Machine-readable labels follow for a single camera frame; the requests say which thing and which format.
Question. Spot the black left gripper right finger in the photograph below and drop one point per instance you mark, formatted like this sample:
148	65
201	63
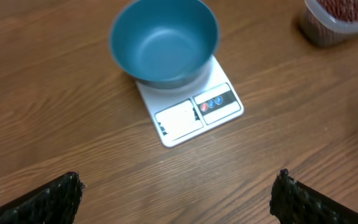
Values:
293	202

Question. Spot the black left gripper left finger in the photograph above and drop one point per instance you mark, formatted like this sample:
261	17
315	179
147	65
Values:
54	202

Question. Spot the white digital kitchen scale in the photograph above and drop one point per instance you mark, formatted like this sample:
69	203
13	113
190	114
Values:
184	113

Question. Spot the blue metal bowl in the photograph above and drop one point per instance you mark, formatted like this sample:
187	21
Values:
164	44

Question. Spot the clear plastic container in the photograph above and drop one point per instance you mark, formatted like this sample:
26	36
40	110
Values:
337	21

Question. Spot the red beans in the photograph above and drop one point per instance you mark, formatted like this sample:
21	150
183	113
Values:
350	9

